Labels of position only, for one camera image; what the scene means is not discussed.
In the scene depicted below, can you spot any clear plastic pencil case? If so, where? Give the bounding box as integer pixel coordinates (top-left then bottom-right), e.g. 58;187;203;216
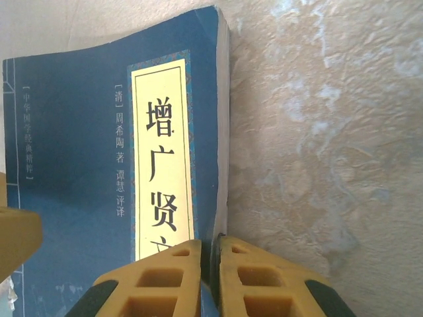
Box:
0;277;18;312

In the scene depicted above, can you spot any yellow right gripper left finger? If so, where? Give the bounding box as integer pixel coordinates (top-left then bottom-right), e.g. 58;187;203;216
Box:
64;239;203;317

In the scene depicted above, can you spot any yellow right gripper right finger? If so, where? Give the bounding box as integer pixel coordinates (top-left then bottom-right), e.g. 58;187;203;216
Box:
211;233;358;317

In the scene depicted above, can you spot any blue Chinese paperback book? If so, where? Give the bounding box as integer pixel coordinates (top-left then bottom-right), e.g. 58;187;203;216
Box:
1;5;231;317

